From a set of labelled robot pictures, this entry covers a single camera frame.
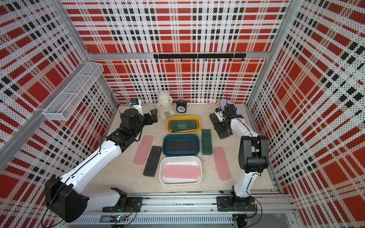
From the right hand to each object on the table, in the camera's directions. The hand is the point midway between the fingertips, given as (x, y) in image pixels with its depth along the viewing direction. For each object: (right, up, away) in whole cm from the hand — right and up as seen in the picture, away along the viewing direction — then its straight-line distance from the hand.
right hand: (223, 124), depth 96 cm
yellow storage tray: (-27, +5, +9) cm, 29 cm away
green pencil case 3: (-11, -12, 0) cm, 17 cm away
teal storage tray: (-29, -9, +5) cm, 31 cm away
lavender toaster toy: (+6, +18, +27) cm, 33 cm away
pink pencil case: (-53, -16, -5) cm, 56 cm away
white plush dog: (-41, +14, +4) cm, 43 cm away
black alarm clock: (-30, +14, +15) cm, 36 cm away
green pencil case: (-28, +1, +10) cm, 29 cm away
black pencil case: (-47, -27, -9) cm, 55 cm away
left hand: (-44, +9, -18) cm, 48 cm away
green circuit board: (-58, -46, -27) cm, 78 cm away
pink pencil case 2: (-3, -25, -7) cm, 26 cm away
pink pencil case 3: (-27, -26, -18) cm, 41 cm away
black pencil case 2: (-3, -2, -10) cm, 10 cm away
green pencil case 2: (-33, -3, +7) cm, 34 cm away
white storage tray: (-29, -22, -10) cm, 38 cm away
